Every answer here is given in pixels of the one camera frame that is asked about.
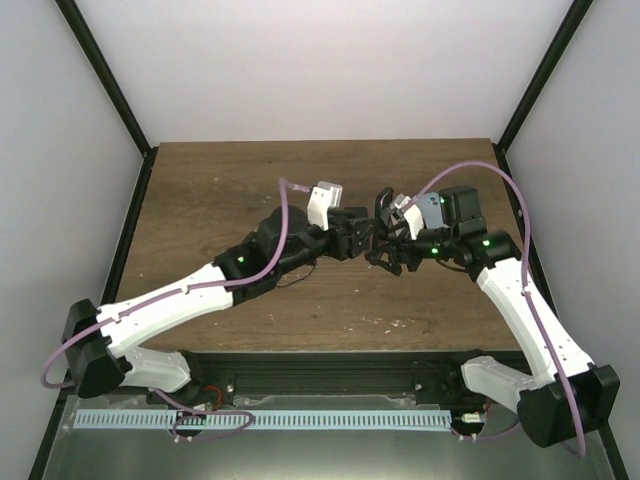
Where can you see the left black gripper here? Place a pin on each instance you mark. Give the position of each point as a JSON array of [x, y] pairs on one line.
[[352, 247]]

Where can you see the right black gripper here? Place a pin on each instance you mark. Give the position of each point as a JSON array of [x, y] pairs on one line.
[[395, 268]]

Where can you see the black phone case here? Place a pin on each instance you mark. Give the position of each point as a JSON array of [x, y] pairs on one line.
[[383, 225]]

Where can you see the light blue phone case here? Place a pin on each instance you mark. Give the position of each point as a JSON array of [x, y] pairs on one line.
[[430, 206]]

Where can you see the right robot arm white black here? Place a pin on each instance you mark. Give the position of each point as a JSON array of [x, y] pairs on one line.
[[564, 386]]

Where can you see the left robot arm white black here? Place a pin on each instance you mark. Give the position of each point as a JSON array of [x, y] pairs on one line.
[[104, 345]]

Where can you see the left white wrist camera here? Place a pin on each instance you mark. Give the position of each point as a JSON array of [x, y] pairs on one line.
[[324, 197]]

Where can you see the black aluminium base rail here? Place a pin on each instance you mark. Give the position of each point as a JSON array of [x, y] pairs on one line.
[[427, 377]]

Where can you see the right black frame post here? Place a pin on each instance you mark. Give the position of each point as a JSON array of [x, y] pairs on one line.
[[562, 38]]

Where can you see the black frame post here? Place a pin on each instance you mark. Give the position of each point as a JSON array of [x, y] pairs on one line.
[[562, 38], [82, 32]]

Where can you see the light blue slotted cable duct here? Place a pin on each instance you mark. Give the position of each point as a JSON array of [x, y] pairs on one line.
[[419, 420]]

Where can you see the left black frame post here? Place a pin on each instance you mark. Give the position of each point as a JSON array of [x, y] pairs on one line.
[[82, 32]]

